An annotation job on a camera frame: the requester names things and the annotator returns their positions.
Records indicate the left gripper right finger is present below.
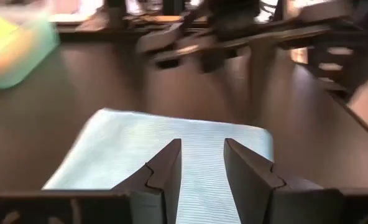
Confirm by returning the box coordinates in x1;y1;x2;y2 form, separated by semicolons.
223;138;368;224

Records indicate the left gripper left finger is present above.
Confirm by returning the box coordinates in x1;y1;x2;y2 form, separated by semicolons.
0;138;183;224

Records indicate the blue microfiber towel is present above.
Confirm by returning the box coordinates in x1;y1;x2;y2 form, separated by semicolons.
42;108;274;224

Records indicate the teal plastic bin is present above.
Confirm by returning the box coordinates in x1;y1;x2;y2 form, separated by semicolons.
0;0;61;90

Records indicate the orange microfiber towel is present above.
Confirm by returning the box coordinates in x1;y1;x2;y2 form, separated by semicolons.
0;12;37;77

